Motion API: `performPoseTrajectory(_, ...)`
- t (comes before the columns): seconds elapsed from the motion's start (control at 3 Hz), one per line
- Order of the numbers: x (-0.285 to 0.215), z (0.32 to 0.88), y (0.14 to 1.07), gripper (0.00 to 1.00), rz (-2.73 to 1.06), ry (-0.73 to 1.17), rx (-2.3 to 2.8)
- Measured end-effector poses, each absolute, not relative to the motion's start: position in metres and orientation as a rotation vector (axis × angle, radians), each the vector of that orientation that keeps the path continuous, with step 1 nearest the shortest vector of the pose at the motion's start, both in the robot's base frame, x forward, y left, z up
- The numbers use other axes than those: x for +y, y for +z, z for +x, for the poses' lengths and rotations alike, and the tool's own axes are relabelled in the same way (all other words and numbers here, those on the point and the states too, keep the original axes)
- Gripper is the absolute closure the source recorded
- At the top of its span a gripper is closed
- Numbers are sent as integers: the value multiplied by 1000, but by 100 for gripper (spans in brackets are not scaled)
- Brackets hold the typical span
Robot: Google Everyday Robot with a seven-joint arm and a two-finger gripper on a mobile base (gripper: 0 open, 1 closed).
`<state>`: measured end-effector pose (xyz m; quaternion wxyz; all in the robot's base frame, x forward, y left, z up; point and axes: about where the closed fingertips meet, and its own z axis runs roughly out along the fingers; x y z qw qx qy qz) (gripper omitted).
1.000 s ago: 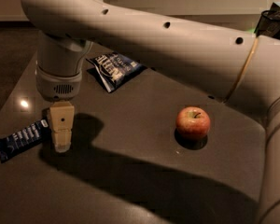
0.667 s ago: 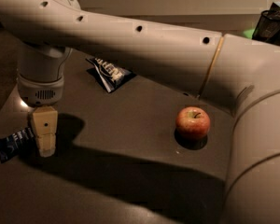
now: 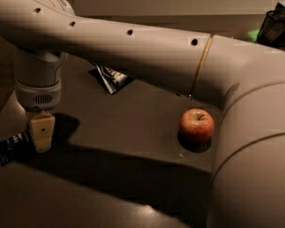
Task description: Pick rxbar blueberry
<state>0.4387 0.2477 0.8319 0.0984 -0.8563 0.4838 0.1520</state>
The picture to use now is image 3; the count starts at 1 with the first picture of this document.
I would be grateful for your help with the white gripper with vent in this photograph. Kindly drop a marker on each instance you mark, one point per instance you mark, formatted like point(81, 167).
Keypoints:
point(38, 98)

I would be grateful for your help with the dark blue rxbar wrapper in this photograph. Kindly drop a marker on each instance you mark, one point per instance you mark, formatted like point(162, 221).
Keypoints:
point(19, 147)

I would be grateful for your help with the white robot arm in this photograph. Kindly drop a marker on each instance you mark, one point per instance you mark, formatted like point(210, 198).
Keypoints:
point(158, 128)

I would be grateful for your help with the blue kettle chips bag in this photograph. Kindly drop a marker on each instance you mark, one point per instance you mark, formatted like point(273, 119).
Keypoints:
point(111, 80)

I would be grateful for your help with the red apple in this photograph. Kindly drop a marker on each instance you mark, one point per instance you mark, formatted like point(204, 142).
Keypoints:
point(196, 125)

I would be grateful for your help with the black mesh pen holder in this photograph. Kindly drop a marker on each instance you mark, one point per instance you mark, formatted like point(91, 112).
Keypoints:
point(272, 31)

